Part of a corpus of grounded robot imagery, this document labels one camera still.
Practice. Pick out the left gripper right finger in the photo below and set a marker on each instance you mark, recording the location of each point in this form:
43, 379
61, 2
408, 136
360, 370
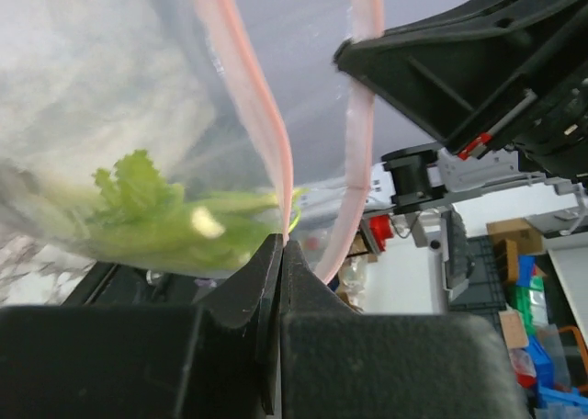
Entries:
338, 363

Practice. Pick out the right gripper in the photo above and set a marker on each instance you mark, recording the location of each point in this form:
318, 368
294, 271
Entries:
515, 64

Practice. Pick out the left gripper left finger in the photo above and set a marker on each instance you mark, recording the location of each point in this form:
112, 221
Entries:
212, 358

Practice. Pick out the green toy celery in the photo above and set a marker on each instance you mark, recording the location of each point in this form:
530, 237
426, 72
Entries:
128, 211

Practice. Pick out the clear zip top bag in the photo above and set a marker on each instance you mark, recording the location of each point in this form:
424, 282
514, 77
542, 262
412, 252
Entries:
224, 94

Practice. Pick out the black base frame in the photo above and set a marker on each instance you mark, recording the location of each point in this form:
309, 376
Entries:
108, 284

